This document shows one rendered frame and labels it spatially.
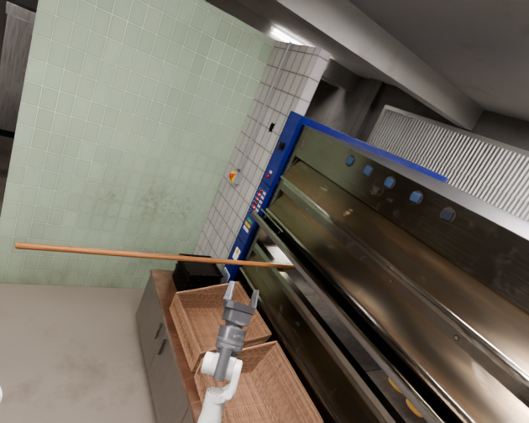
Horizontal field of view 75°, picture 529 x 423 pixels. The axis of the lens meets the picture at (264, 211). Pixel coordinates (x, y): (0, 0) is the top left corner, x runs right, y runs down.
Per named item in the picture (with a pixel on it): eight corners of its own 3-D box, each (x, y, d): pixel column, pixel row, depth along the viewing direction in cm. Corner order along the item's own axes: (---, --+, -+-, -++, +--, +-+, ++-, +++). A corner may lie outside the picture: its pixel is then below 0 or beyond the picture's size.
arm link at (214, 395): (243, 357, 111) (233, 399, 110) (217, 350, 112) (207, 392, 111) (242, 365, 104) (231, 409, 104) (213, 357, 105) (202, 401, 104)
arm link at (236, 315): (262, 310, 115) (253, 347, 111) (245, 306, 122) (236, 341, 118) (233, 300, 107) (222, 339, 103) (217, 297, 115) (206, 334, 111)
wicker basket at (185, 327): (227, 308, 272) (239, 279, 264) (257, 365, 229) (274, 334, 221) (167, 308, 244) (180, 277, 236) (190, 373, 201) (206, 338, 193)
